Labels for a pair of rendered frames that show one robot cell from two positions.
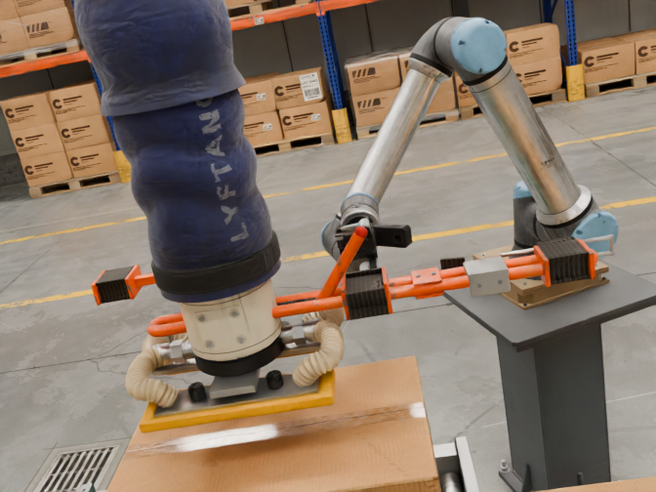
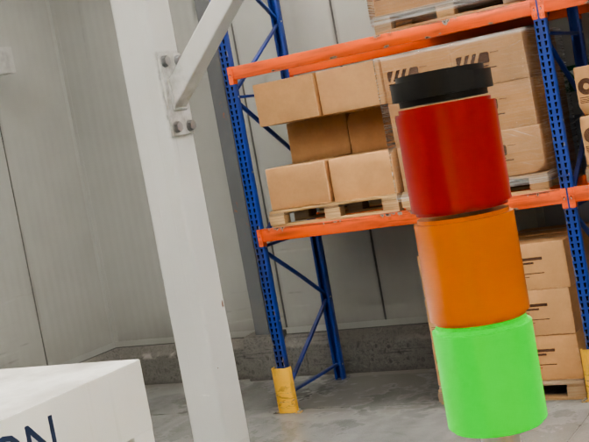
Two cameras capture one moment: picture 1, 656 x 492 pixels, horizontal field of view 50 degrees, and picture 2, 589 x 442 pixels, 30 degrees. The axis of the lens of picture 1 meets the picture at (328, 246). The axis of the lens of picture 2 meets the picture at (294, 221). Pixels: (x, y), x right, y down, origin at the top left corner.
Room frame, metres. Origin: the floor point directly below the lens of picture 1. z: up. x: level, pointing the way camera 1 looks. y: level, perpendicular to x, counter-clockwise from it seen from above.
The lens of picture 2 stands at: (0.32, 0.97, 2.32)
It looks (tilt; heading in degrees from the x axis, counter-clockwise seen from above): 4 degrees down; 23
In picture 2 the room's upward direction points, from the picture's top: 10 degrees counter-clockwise
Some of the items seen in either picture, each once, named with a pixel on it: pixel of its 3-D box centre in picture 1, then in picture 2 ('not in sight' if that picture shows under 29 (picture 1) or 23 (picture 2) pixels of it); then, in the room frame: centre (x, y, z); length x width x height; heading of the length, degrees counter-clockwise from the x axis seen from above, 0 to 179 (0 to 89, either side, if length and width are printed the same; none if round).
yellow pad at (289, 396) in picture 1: (237, 391); not in sight; (1.08, 0.21, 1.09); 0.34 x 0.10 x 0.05; 85
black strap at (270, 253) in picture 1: (217, 256); not in sight; (1.18, 0.20, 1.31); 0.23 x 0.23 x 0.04
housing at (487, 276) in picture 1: (486, 276); not in sight; (1.13, -0.26, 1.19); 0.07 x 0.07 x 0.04; 85
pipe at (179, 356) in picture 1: (239, 346); not in sight; (1.17, 0.20, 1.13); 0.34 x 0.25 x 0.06; 85
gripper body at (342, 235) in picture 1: (357, 239); not in sight; (1.43, -0.07, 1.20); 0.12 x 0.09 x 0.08; 174
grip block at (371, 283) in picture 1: (366, 293); not in sight; (1.15, -0.05, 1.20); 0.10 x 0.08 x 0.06; 175
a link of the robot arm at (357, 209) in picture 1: (359, 225); not in sight; (1.51, -0.08, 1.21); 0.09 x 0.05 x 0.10; 84
